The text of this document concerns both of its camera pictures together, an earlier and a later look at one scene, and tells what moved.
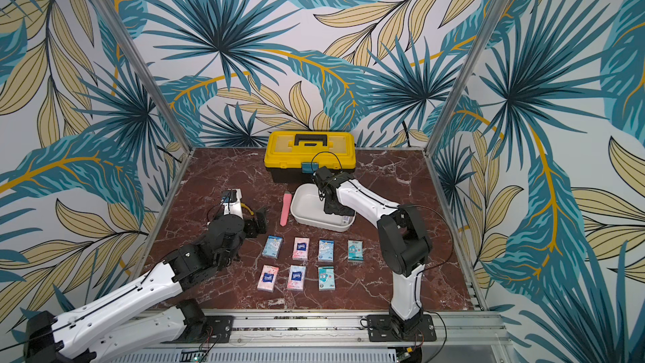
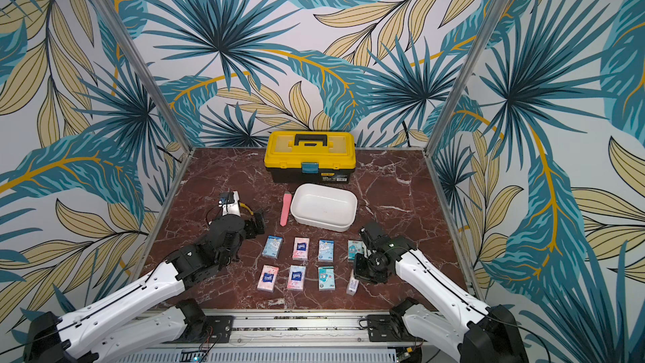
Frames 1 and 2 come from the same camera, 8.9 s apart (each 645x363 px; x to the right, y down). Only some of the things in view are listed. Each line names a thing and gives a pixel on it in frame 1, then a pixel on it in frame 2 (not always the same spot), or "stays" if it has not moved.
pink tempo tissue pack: (268, 278) stays
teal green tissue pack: (326, 278) stays
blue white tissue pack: (326, 250) stays
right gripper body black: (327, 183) to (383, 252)
